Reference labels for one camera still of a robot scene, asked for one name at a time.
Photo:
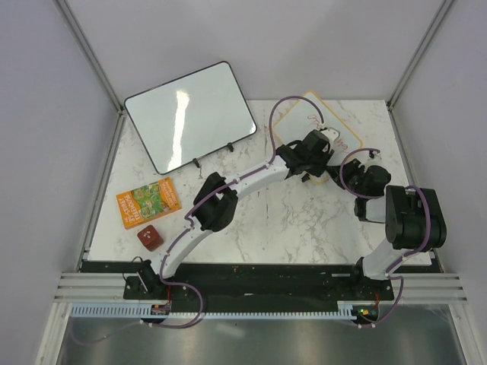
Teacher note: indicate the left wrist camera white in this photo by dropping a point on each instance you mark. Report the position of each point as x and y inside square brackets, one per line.
[332, 134]

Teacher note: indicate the yellow framed whiteboard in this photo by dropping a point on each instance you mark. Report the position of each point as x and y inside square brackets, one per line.
[302, 118]

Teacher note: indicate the aluminium frame rail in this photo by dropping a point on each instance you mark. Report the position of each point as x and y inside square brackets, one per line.
[89, 288]

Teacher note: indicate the black framed whiteboard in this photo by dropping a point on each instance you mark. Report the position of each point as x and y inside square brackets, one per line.
[191, 117]

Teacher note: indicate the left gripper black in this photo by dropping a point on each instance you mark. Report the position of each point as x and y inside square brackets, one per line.
[325, 155]

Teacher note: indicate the orange book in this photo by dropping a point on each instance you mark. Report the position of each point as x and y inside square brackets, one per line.
[149, 202]

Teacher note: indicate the brown red cube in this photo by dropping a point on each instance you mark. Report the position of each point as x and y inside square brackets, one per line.
[150, 238]

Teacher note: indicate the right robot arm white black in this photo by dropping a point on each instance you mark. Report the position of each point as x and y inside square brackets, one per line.
[412, 217]

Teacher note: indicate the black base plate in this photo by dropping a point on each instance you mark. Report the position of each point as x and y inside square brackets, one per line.
[324, 282]

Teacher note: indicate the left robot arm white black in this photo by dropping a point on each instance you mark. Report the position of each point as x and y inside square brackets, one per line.
[214, 207]

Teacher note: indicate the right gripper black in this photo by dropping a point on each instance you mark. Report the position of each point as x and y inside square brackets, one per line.
[351, 166]

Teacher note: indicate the white slotted cable duct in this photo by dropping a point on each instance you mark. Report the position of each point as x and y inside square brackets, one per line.
[149, 311]

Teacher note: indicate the black whiteboard stand foot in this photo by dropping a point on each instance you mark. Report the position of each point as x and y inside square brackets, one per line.
[305, 177]

